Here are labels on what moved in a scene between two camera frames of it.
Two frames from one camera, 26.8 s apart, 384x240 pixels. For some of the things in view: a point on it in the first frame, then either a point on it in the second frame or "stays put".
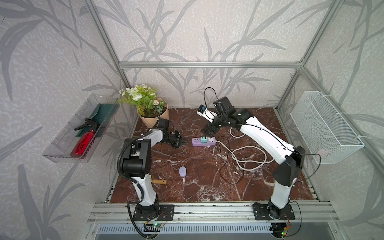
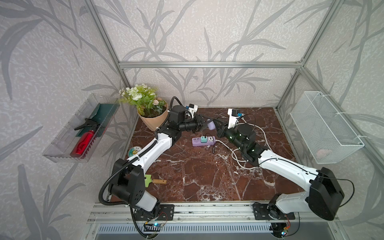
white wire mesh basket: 328,137 stays put
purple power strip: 196,142 stays put
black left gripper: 178,141 to 199,123
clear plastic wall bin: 77,141 stays put
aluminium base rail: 316,212 stays put
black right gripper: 206,131 to 222,130
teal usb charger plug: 204,140 stays put
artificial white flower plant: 144,97 stays put
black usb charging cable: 205,94 to 213,137
